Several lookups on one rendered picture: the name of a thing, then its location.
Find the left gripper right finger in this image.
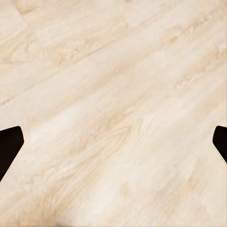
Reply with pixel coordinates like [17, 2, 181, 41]
[212, 125, 227, 163]

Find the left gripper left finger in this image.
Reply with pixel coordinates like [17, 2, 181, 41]
[0, 126, 24, 182]

